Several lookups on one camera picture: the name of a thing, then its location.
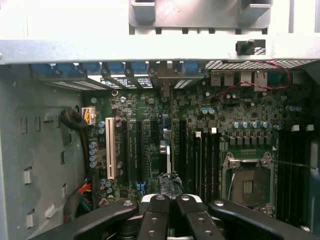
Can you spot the white power connector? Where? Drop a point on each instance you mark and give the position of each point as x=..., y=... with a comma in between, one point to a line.
x=87, y=115

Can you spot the grey power supply unit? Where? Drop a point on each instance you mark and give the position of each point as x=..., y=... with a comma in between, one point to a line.
x=37, y=150

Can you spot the short black expansion slot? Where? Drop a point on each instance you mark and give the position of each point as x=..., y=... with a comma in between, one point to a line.
x=154, y=130

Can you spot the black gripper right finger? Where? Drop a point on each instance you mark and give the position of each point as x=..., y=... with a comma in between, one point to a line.
x=200, y=222

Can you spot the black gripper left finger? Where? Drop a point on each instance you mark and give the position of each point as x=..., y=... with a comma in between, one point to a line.
x=155, y=220

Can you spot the white expansion slot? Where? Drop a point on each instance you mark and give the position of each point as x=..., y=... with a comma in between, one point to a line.
x=109, y=150

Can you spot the black open PC case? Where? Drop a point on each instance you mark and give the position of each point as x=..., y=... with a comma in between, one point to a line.
x=125, y=50

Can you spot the black RAM slot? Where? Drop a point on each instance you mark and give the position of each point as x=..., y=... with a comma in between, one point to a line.
x=292, y=180
x=215, y=162
x=310, y=155
x=302, y=185
x=282, y=175
x=206, y=162

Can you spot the CPU socket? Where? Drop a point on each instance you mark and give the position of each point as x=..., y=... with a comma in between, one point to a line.
x=247, y=185

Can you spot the grey parts rack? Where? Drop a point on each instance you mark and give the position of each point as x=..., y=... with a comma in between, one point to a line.
x=195, y=15

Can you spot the green motherboard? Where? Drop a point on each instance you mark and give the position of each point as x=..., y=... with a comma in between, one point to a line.
x=250, y=110

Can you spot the thin metal locking lever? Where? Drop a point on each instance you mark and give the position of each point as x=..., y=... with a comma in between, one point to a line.
x=295, y=164

